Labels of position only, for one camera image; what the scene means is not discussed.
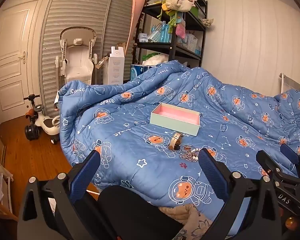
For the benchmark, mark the green frog plush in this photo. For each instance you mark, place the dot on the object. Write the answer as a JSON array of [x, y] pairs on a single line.
[[171, 22]]

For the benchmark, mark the white panelled door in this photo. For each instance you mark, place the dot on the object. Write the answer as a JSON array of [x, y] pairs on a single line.
[[12, 55]]

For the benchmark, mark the mint box with pink lining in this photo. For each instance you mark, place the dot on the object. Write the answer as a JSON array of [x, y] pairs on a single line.
[[173, 123]]

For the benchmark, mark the person's black pants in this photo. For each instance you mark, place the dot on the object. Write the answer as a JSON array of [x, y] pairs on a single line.
[[135, 212]]

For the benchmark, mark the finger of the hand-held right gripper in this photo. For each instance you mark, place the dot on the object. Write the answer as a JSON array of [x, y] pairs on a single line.
[[290, 153], [266, 161]]

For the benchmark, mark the white plastic basket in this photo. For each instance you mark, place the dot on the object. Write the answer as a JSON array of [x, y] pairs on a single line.
[[191, 42]]

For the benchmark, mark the white ride-on toy car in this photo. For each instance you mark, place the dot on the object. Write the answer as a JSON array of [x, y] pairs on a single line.
[[43, 126]]

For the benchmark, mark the pink knitted pouch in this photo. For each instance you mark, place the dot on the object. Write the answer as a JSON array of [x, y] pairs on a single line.
[[180, 30]]

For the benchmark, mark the tall white carton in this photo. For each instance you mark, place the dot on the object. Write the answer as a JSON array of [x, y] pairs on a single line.
[[114, 67]]

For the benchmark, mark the white plastic bag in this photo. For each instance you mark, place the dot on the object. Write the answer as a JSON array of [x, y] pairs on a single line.
[[155, 59]]

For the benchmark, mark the beige floral cloth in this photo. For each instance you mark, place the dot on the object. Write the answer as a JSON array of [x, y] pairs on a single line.
[[190, 220]]

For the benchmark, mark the pink pennant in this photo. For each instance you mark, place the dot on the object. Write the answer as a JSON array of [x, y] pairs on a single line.
[[137, 7]]

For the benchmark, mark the white louvered closet door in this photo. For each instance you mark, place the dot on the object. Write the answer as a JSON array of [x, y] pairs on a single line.
[[52, 17]]

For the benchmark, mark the black metal shelf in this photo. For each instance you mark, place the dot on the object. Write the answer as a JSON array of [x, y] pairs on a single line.
[[173, 47]]

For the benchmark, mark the rose gold wristwatch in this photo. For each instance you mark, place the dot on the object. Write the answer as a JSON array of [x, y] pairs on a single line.
[[176, 137]]

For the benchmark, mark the blue bottles pack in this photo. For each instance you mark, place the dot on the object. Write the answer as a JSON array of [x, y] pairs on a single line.
[[162, 33]]

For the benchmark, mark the blue astronaut print blanket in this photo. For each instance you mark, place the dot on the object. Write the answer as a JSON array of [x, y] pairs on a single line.
[[130, 140]]

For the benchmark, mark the white baby high chair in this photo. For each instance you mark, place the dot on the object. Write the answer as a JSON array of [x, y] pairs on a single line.
[[77, 60]]

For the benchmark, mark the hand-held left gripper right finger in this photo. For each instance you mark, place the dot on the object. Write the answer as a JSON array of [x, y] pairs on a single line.
[[210, 173]]

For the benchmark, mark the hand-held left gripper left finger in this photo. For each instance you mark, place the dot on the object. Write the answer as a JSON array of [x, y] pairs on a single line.
[[85, 176]]

